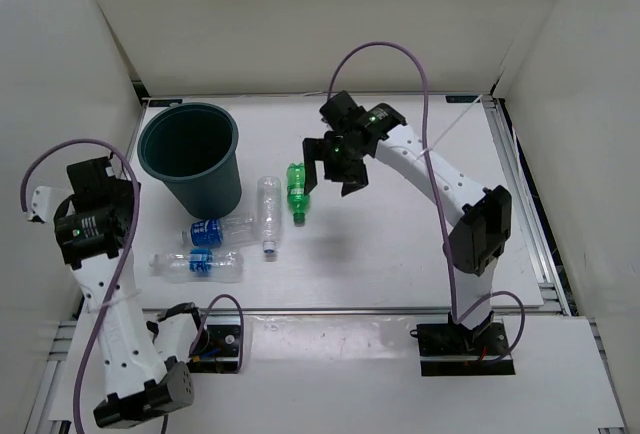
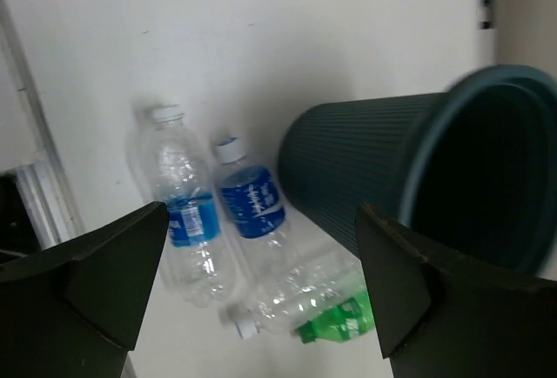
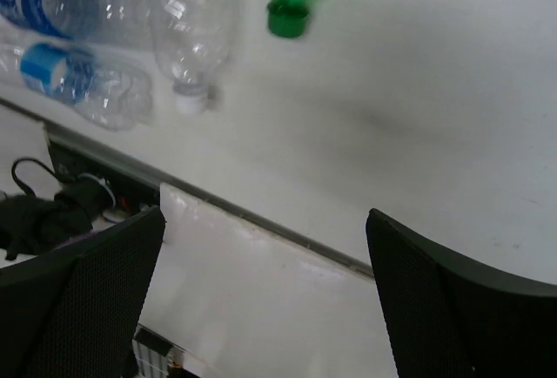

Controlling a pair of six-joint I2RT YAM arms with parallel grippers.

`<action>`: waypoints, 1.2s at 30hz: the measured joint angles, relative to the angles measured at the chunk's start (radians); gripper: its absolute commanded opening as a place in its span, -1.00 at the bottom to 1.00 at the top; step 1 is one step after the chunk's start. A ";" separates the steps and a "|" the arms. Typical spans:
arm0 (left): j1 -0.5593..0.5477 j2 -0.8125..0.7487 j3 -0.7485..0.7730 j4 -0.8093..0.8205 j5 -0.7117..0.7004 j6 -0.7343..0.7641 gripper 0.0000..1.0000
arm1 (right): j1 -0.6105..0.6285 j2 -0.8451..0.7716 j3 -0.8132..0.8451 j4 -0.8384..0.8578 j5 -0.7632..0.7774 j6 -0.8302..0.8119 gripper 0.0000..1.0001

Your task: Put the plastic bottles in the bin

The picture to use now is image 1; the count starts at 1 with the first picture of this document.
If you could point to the clear plastic bottle white cap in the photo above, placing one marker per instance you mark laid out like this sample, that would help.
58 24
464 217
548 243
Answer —
269 212

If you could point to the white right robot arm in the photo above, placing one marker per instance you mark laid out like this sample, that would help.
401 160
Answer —
476 219

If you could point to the green plastic bottle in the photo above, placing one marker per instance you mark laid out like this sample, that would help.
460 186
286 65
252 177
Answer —
297 200

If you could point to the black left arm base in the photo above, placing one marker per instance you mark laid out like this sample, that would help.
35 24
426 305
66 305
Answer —
220 349

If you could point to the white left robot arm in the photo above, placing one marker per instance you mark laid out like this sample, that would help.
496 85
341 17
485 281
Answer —
145 362

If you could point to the clear bottle small blue label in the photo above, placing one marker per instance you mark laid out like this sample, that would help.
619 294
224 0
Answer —
198 265

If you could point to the dark green plastic bin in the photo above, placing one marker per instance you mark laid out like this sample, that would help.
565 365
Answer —
191 149

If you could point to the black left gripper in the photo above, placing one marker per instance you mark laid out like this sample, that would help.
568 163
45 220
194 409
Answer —
126 194

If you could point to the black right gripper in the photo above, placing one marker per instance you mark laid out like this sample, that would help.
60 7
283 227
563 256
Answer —
318 150

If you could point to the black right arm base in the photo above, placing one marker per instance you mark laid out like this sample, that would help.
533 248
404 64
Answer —
445 351

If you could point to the clear bottle large blue label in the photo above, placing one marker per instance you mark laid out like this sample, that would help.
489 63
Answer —
234 230

